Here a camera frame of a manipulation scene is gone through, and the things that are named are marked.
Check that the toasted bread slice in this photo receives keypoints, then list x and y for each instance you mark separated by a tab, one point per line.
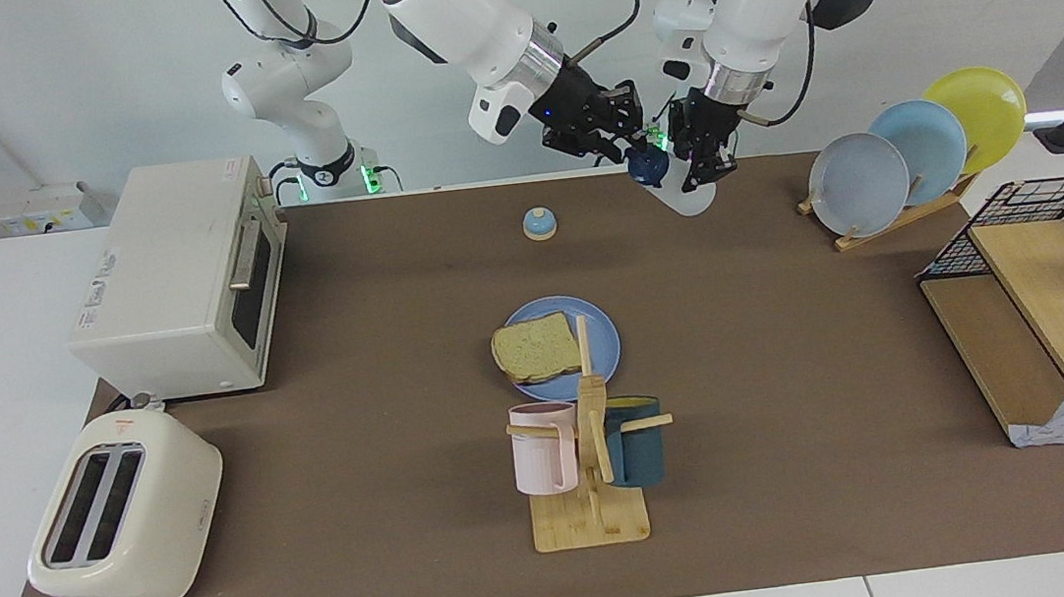
537	347

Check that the brown table mat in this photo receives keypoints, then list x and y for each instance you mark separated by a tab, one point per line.
380	354

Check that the teal mug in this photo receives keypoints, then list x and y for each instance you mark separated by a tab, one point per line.
642	450

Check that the white toaster oven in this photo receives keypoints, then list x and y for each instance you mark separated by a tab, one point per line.
167	307

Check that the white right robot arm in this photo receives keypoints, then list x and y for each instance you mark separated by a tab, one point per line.
452	10

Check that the wooden plate rack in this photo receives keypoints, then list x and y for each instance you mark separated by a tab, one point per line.
890	223

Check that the small blue call bell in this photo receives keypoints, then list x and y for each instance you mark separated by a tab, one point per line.
539	226

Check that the white power outlet box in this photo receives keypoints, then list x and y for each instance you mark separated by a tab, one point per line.
48	206

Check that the light blue round plate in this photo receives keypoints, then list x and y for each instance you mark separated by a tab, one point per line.
931	143

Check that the pink mug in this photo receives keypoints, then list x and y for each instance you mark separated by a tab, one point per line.
539	456

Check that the grey round plate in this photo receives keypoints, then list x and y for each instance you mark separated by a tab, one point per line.
861	185

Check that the wooden mug rack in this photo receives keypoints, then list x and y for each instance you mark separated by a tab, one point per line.
590	522

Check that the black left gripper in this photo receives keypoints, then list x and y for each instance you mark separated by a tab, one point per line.
706	120

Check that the yellow round plate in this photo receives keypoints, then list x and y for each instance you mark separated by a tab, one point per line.
987	107

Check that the cream two-slot toaster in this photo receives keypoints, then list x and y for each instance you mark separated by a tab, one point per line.
169	515

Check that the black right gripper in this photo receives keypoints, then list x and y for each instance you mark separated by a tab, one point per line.
571	106

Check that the translucent blue-capped seasoning bottle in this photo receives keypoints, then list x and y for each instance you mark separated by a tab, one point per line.
649	167

